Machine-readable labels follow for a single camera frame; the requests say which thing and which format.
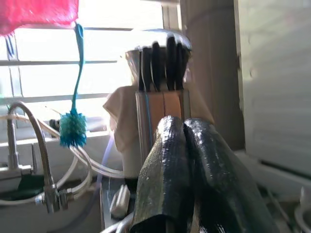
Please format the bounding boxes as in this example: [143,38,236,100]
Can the white cylindrical container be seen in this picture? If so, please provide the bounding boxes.
[103,85,141,179]

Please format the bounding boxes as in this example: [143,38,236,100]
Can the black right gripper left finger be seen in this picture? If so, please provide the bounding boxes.
[129,116,196,233]

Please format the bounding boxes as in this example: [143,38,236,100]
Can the black handled knife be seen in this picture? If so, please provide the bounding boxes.
[176,42,189,91]
[150,41,166,92]
[166,35,177,91]
[139,46,152,93]

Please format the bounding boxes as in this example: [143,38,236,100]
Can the white window grille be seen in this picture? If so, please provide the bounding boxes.
[0,26,166,136]

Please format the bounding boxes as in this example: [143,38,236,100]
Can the blue bottle brush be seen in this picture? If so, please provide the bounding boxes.
[59,22,87,149]

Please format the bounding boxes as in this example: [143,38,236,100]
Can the red mesh bag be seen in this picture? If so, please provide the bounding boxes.
[0,0,80,37]

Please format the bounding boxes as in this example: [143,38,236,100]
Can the small white holder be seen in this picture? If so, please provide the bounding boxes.
[109,184,131,218]

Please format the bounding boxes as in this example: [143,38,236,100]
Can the green sponge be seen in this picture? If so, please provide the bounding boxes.
[18,174,48,198]

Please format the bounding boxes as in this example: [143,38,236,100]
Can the white water hoses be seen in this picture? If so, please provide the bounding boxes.
[0,114,127,207]

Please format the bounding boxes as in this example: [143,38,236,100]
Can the steel and wood knife block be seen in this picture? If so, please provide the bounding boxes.
[125,28,194,170]

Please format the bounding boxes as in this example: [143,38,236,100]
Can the chrome faucet with hose fittings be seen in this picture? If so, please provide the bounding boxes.
[0,101,73,215]

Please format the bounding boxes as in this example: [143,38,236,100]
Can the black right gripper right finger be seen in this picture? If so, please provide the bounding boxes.
[183,117,280,233]

